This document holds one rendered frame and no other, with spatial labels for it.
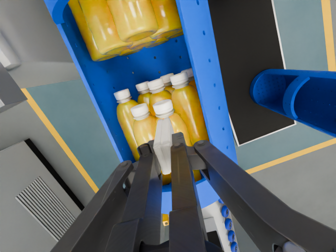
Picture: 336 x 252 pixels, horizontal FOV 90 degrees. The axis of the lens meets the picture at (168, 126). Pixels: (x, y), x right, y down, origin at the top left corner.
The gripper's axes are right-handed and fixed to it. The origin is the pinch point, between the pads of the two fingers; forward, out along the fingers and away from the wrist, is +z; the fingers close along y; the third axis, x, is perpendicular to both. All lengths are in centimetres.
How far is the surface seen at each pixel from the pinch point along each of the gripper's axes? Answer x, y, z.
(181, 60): 6.6, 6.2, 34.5
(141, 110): -0.4, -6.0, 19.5
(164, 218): -54, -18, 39
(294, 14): 12, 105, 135
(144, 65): 8.4, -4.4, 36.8
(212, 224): -60, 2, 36
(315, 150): -115, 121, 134
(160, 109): -0.3, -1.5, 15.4
